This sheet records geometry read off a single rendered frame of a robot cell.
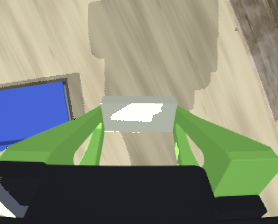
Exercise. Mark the blue flat rectangular pad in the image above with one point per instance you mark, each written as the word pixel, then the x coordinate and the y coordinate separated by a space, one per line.
pixel 27 111

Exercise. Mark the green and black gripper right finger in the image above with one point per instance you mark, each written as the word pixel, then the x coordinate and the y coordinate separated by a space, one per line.
pixel 235 165

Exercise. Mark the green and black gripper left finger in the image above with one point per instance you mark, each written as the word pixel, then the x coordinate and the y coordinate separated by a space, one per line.
pixel 58 145

